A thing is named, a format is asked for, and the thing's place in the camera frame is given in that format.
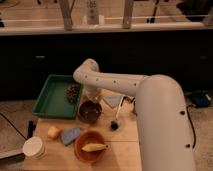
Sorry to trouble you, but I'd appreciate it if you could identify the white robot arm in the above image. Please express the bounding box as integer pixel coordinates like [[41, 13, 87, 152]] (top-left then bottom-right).
[[73, 59, 196, 171]]

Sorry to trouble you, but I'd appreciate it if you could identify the purple bowl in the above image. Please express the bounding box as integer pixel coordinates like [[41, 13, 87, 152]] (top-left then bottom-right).
[[78, 100, 102, 123]]

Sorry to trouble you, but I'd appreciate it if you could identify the orange bowl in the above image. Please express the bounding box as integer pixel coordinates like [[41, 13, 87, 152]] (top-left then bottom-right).
[[74, 131, 107, 164]]

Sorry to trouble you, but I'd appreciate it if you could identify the grey cloth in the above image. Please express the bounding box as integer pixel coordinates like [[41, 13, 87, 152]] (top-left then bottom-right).
[[102, 95, 122, 108]]

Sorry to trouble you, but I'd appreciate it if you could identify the brown pine cone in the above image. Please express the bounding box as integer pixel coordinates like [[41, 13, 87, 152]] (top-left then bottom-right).
[[66, 84, 79, 103]]

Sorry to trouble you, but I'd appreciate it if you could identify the green plastic tray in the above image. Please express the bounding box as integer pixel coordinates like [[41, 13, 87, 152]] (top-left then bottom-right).
[[33, 75, 82, 120]]

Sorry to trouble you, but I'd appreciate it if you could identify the blue sponge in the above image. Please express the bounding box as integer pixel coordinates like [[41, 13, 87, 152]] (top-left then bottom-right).
[[60, 127, 81, 146]]

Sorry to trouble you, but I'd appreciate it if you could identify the yellow banana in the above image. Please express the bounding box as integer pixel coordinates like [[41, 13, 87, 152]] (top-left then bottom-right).
[[82, 143, 107, 152]]

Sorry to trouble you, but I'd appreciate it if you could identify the black table clamp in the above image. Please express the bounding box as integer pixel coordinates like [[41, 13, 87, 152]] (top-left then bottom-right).
[[27, 121, 36, 138]]

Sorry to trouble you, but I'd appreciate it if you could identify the white paper cup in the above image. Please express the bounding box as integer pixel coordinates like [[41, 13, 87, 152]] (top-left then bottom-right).
[[22, 136, 45, 158]]

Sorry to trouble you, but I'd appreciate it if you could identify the dark blue floor object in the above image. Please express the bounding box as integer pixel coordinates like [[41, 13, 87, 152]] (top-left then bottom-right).
[[188, 91, 211, 108]]

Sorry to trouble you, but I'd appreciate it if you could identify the black floor cable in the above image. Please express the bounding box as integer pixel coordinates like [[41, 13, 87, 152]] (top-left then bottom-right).
[[0, 112, 28, 141]]

